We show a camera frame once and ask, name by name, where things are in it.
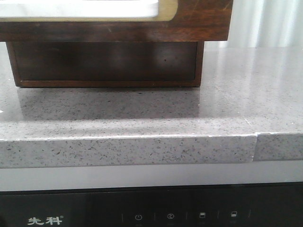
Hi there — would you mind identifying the white curtain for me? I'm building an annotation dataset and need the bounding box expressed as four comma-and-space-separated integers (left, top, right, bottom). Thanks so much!
217, 0, 303, 48

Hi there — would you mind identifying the black built-in appliance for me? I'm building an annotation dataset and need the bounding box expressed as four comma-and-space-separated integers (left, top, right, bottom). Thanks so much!
0, 182, 303, 227

